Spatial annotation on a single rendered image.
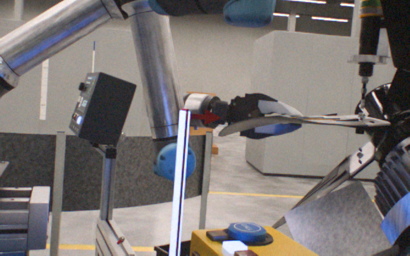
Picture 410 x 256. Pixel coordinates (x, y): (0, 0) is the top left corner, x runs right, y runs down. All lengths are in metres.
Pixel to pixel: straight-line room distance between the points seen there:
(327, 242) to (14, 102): 6.38
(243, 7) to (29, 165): 1.89
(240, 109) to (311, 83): 6.14
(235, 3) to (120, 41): 6.08
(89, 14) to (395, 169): 0.67
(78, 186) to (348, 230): 1.81
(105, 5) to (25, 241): 0.50
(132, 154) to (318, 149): 4.96
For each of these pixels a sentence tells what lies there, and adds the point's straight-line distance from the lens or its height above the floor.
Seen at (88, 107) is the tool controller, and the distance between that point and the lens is 1.23.
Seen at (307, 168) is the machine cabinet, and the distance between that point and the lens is 7.12.
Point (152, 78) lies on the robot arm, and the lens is 0.85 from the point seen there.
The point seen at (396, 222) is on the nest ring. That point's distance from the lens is 0.76.
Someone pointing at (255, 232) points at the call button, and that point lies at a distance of 0.46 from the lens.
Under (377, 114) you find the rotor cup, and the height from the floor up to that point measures 1.20.
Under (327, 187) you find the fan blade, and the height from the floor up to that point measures 1.04.
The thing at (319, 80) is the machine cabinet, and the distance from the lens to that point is 7.07.
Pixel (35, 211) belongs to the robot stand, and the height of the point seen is 0.98.
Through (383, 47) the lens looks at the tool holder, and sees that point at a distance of 0.85.
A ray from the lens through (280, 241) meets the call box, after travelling 0.48.
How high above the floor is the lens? 1.22
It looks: 4 degrees down
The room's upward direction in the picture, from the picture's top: 4 degrees clockwise
